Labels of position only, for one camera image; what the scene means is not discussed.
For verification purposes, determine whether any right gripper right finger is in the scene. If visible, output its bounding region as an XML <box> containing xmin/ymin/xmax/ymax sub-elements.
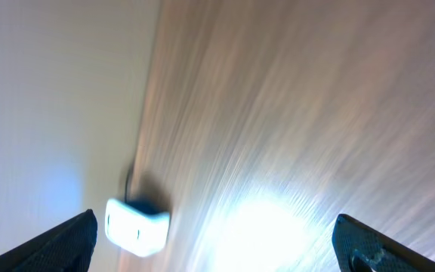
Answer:
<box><xmin>332</xmin><ymin>214</ymin><xmax>435</xmax><ymax>272</ymax></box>

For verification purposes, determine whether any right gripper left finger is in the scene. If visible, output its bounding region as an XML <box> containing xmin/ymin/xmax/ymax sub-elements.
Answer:
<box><xmin>0</xmin><ymin>209</ymin><xmax>97</xmax><ymax>272</ymax></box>

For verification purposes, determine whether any white barcode scanner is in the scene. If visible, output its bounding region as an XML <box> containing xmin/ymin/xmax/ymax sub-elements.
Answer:
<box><xmin>104</xmin><ymin>199</ymin><xmax>171</xmax><ymax>258</ymax></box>

